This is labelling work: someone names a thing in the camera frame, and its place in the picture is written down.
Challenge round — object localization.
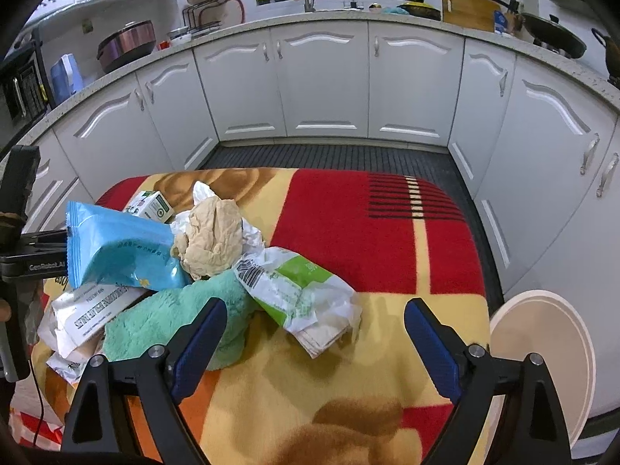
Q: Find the red white striped bag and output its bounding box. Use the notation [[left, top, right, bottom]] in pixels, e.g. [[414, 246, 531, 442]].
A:
[[7, 397, 66, 447]]

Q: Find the blue snack packet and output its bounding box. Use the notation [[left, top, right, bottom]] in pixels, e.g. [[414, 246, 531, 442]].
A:
[[65, 201, 189, 291]]

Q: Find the black microwave oven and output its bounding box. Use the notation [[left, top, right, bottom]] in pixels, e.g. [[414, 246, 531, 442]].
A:
[[0, 41, 54, 122]]

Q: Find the dark ribbed floor mat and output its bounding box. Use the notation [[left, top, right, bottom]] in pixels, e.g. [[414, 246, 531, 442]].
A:
[[194, 143, 505, 301]]

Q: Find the small green white carton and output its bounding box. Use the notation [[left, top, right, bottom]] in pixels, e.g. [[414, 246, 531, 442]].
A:
[[123, 190, 175, 224]]

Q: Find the white medicine box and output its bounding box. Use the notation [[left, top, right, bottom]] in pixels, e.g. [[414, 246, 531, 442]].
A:
[[51, 282, 146, 354]]

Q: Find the row of white cabinet doors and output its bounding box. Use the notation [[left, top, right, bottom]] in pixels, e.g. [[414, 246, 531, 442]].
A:
[[0, 19, 620, 417]]

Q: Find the red yellow printed blanket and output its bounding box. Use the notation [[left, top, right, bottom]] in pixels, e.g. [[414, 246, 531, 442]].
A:
[[29, 167, 490, 465]]

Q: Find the yellow black pan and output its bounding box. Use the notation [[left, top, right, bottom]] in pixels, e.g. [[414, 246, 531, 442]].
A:
[[397, 1, 443, 21]]

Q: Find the wire dish rack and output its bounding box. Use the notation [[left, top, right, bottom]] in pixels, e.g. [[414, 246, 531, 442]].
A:
[[181, 0, 245, 36]]

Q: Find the black wok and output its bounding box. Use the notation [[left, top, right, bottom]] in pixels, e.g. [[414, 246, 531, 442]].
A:
[[520, 12, 588, 59]]

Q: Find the black cable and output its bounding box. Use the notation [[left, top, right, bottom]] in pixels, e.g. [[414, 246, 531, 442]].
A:
[[29, 358, 49, 446]]

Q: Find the mint green towel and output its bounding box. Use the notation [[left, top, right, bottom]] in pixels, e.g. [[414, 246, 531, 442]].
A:
[[104, 271, 262, 374]]

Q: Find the wooden cutting board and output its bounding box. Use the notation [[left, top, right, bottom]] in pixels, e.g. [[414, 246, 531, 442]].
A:
[[441, 0, 502, 34]]

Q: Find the small steel bowl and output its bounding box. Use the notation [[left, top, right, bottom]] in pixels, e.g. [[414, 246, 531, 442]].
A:
[[167, 26, 195, 47]]

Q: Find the dark red rice cooker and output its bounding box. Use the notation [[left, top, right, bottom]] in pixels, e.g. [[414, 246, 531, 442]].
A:
[[97, 20, 157, 73]]

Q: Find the white round bin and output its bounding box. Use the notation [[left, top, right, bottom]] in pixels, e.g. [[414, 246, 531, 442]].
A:
[[487, 289, 596, 451]]

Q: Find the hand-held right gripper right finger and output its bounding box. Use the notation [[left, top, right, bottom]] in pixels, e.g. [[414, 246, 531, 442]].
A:
[[403, 297, 587, 465]]

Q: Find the brown paper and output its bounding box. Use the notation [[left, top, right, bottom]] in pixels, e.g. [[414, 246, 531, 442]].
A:
[[170, 198, 245, 282]]

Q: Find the blue white bag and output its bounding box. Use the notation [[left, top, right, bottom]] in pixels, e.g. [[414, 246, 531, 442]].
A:
[[50, 53, 84, 105]]

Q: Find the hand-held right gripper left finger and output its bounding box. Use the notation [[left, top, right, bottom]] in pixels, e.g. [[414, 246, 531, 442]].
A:
[[60, 297, 228, 465]]

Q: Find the green white plastic bag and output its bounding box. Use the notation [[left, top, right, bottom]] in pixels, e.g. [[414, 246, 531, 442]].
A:
[[234, 246, 363, 359]]

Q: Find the dark metal pot with handles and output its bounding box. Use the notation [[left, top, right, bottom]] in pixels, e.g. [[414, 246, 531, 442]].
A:
[[591, 28, 620, 89]]

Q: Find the white black print packet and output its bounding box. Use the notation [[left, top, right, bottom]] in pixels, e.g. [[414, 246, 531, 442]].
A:
[[38, 300, 105, 386]]

